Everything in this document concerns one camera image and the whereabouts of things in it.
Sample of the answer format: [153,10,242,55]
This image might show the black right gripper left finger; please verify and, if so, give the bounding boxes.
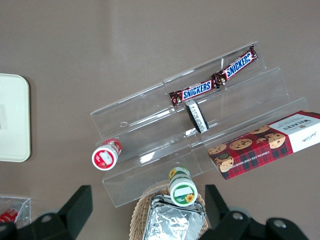
[31,184,94,240]

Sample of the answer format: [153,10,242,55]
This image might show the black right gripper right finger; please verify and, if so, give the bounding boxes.
[202,184,254,240]

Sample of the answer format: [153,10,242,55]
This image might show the light wicker basket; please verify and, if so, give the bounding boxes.
[129,183,210,240]

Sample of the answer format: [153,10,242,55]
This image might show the beige plastic serving tray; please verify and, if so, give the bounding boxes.
[0,73,31,163]

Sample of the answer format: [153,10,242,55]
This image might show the clear acrylic bottle rack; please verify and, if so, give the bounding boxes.
[0,196,32,226]

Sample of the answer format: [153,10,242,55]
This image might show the green lid sunflower cup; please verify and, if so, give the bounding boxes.
[168,166,199,207]

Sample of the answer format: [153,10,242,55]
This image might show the stacked aluminium foil trays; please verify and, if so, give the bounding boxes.
[143,194,206,240]

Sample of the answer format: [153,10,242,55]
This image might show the red Coca-Cola bottle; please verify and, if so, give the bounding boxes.
[0,207,20,224]

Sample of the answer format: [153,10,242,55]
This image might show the red lid white cup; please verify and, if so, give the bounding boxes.
[91,138,123,171]

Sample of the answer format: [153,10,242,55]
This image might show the Walkers red tartan cookie box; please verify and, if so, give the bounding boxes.
[207,110,320,181]

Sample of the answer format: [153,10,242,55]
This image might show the small black box white side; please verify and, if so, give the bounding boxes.
[184,99,210,135]

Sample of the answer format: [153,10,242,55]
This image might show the clear acrylic tiered stand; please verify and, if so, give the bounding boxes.
[89,41,309,208]

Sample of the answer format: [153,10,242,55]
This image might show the Snickers chocolate bar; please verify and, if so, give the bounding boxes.
[168,79,217,107]
[211,44,259,87]

